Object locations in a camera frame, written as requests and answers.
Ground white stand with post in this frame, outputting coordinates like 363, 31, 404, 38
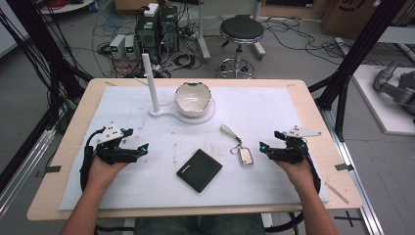
141, 53, 217, 126

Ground person's right hand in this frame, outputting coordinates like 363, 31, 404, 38
273, 159, 316, 195

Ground thin wooden stick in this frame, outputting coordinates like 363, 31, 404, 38
324, 181, 350, 206

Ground white box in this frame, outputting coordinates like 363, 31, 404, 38
143, 2, 161, 19

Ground round white table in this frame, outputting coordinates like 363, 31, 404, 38
38, 0, 96, 16

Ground black floor cables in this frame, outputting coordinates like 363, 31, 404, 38
262, 17, 386, 68

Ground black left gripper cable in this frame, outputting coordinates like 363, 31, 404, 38
79, 126, 107, 193

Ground small white power supply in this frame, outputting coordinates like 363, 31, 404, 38
123, 34, 139, 61
109, 33, 127, 61

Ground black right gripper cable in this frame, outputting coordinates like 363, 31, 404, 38
264, 139, 323, 233

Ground black frame post with cables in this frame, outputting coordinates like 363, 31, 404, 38
0, 0, 94, 194

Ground white shell-shaped bowl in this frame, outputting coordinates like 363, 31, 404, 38
173, 80, 212, 118

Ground black square wallet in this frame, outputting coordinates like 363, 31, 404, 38
175, 148, 224, 194

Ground cardboard box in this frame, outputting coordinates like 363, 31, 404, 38
320, 0, 415, 41

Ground person's left hand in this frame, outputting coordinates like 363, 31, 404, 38
86, 156, 129, 191

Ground white board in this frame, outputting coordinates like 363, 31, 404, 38
351, 64, 415, 137

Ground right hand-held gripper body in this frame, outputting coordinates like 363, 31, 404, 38
271, 124, 323, 165

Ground black computer tower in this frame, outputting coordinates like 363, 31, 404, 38
159, 4, 180, 54
134, 12, 162, 66

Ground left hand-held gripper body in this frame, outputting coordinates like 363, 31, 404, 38
93, 121, 138, 165

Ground black round stool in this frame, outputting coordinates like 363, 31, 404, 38
216, 14, 265, 79

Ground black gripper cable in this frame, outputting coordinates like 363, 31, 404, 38
79, 126, 107, 193
264, 139, 323, 233

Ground white table mat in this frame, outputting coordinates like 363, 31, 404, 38
58, 85, 330, 212

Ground aluminium rail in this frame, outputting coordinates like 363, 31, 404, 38
0, 126, 57, 218
318, 107, 387, 235

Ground white metal table leg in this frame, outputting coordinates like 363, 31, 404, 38
250, 0, 267, 61
195, 0, 212, 63

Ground car key with beige strap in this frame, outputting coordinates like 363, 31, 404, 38
219, 123, 255, 167

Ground person's legs in jeans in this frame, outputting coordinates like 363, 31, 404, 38
132, 214, 267, 235

